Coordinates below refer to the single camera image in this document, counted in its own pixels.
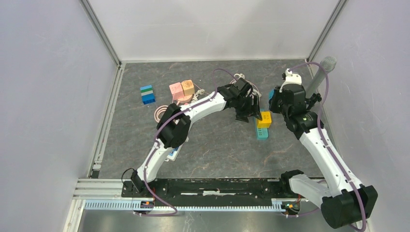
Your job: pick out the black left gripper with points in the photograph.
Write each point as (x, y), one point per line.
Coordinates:
(242, 116)

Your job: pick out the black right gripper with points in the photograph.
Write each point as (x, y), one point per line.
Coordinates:
(276, 95)

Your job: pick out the yellow cube socket adapter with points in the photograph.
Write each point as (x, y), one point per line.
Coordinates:
(266, 120)

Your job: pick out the teal power strip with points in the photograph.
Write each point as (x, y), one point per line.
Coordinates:
(261, 134)

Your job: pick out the white long power strip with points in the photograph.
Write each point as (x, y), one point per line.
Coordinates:
(173, 154)

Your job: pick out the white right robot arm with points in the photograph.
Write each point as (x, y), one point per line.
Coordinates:
(344, 199)

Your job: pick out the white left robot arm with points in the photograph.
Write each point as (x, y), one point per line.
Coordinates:
(175, 124)

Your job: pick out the orange cube socket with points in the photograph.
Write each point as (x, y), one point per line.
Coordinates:
(188, 87)

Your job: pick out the pink cube socket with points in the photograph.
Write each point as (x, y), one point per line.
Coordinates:
(176, 91)

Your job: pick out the black microphone tripod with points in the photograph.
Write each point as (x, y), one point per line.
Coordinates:
(314, 98)

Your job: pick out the grey microphone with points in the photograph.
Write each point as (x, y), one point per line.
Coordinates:
(328, 63)

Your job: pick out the blue green striped block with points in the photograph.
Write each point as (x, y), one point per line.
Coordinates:
(147, 94)

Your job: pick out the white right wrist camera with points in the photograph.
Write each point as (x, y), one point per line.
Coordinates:
(291, 78)

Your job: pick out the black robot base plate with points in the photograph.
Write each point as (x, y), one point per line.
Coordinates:
(214, 192)

